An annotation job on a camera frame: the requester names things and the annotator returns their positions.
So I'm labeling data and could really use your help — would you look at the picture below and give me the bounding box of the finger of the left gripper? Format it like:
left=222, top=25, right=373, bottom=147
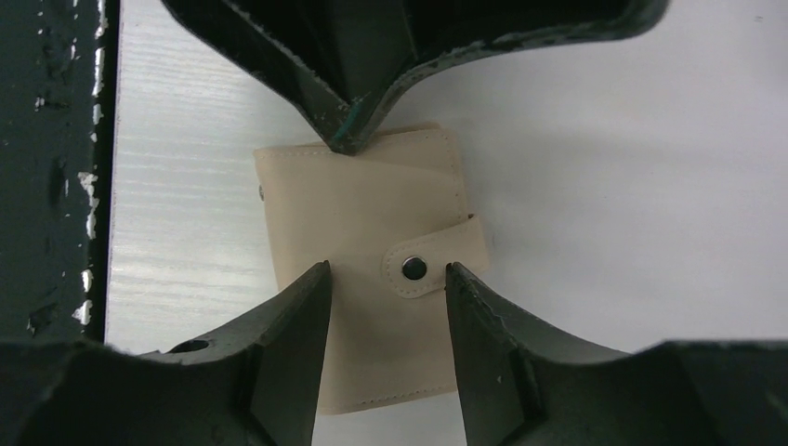
left=165, top=0, right=669, bottom=155

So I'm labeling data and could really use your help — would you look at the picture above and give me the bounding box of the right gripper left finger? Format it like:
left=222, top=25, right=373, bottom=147
left=1, top=261, right=333, bottom=445

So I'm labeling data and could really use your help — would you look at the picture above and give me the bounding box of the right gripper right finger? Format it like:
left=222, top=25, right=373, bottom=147
left=445, top=263, right=787, bottom=445

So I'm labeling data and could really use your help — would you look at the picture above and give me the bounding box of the beige card holder wallet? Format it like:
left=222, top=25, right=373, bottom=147
left=254, top=124, right=489, bottom=414

